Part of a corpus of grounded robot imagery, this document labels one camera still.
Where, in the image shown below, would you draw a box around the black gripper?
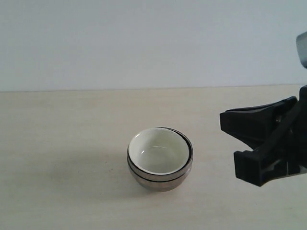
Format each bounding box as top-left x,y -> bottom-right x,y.
219,86 -> 307,187

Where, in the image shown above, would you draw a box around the white ceramic patterned bowl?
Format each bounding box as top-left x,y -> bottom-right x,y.
127,127 -> 190,174

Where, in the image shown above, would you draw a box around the smooth stainless steel bowl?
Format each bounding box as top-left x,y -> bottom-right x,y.
128,167 -> 191,192

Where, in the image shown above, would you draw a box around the hammered stainless steel bowl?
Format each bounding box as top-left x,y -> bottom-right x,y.
126,126 -> 194,182

